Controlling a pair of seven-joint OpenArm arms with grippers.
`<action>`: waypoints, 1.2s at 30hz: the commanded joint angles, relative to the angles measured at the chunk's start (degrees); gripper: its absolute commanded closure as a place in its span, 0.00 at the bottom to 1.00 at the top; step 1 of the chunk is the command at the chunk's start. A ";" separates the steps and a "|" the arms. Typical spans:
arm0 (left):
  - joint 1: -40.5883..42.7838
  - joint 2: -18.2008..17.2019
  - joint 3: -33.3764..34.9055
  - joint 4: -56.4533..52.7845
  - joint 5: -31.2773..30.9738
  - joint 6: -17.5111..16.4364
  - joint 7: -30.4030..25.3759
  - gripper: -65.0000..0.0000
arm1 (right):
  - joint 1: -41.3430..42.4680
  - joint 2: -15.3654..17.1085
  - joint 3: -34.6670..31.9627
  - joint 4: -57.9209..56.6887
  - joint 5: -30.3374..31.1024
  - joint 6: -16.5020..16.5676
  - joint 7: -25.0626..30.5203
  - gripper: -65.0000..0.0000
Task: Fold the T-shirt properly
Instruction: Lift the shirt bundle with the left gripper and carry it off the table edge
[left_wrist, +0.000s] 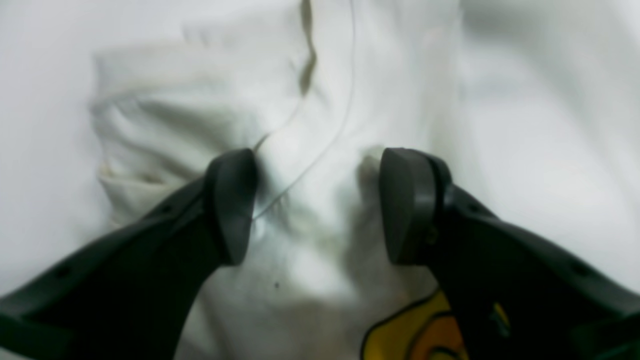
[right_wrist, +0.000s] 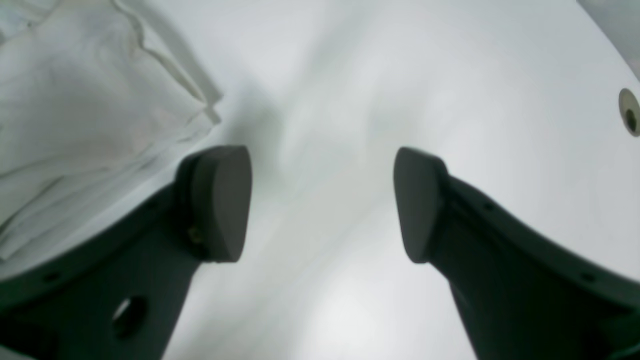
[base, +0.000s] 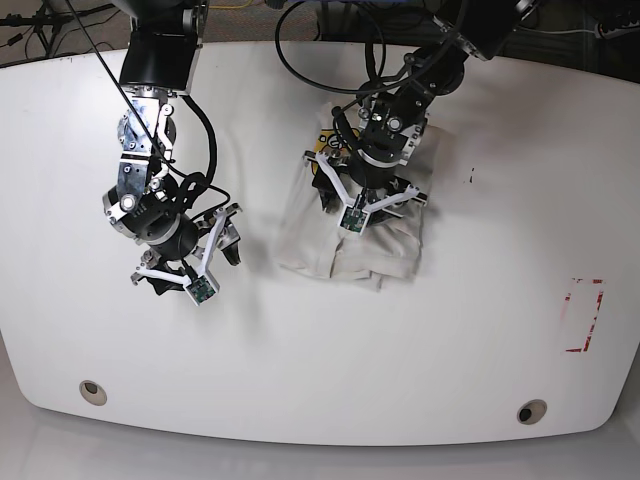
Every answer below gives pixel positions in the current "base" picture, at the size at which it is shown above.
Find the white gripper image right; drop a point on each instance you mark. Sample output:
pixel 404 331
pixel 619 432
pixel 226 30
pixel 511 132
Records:
pixel 342 179

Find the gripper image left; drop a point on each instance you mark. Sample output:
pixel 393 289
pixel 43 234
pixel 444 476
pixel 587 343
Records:
pixel 172 264

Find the white T-shirt with yellow logo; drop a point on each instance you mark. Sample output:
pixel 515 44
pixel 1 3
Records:
pixel 310 242

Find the red tape rectangle marking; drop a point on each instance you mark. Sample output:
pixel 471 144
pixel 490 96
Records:
pixel 579 314

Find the black tripod stand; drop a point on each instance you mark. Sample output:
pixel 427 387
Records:
pixel 46 24

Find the white power strip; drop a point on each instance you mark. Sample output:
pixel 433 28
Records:
pixel 618 25

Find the wrist camera board image right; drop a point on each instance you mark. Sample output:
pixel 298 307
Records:
pixel 354 220

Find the wrist camera board image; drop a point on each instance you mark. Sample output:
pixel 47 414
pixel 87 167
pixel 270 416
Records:
pixel 202 289
pixel 354 220

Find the wrist camera board image left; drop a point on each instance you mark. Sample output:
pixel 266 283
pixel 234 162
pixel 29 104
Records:
pixel 202 289

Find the left table cable grommet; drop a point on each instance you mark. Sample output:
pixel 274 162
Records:
pixel 93 393

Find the table cable grommet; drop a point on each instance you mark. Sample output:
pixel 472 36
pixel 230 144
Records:
pixel 93 393
pixel 532 412

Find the right table cable grommet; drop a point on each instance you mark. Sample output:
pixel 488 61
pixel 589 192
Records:
pixel 532 412

